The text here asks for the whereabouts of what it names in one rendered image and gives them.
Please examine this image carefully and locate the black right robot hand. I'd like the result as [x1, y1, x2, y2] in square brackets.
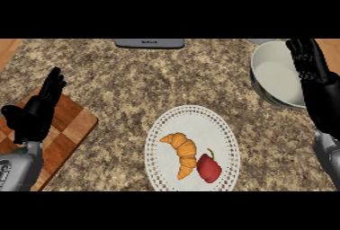
[284, 38, 340, 141]

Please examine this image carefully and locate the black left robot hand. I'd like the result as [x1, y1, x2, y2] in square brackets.
[0, 66, 69, 146]

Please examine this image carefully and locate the white bowl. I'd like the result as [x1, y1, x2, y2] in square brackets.
[249, 40, 308, 110]

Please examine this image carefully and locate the white lace placemat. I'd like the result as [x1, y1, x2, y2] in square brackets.
[145, 104, 243, 192]

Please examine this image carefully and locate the golden croissant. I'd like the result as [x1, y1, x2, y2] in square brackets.
[159, 132, 200, 181]

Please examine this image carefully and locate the checkered wooden cutting board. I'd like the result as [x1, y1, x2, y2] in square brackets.
[0, 87, 100, 192]

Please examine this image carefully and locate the grey flat appliance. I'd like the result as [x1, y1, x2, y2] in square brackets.
[113, 38, 187, 50]

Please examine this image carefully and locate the red bell pepper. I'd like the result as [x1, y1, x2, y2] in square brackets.
[196, 147, 224, 184]

